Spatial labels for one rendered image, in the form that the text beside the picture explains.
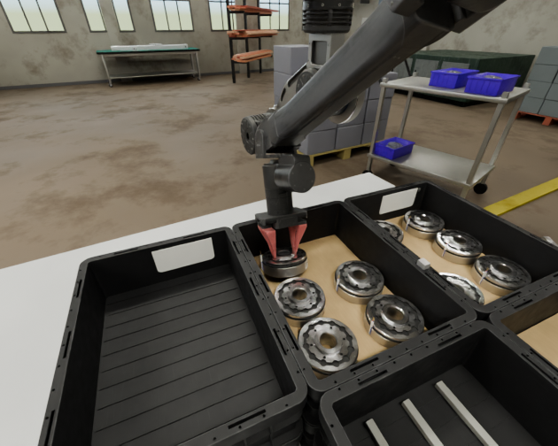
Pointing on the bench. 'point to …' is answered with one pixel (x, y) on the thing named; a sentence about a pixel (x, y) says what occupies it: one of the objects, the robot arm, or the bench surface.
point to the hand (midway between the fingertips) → (284, 251)
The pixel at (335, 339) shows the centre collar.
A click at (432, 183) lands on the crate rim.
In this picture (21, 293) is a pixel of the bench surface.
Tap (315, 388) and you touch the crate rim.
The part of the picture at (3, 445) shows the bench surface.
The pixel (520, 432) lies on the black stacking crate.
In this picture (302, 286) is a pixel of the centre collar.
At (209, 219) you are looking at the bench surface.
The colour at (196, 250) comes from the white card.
